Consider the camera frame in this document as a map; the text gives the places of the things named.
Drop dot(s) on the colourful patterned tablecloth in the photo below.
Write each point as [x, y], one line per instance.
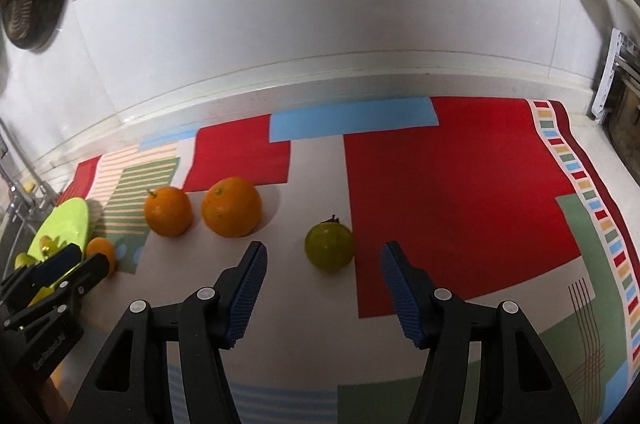
[450, 204]

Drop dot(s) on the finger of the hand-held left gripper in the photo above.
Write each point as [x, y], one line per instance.
[90, 271]
[55, 264]

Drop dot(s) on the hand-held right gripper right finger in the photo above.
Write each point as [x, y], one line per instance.
[402, 299]

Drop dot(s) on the chrome pull-down faucet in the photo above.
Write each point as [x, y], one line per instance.
[15, 189]

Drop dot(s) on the green tomato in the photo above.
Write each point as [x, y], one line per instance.
[330, 246]

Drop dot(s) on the green plate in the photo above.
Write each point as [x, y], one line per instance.
[70, 216]

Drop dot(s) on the large tangerine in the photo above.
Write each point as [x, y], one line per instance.
[231, 206]

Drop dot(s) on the stemmed tangerine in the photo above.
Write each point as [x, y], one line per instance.
[168, 218]

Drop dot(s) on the small orange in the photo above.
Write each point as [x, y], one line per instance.
[104, 250]

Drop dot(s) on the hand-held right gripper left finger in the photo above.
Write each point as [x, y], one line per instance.
[247, 294]

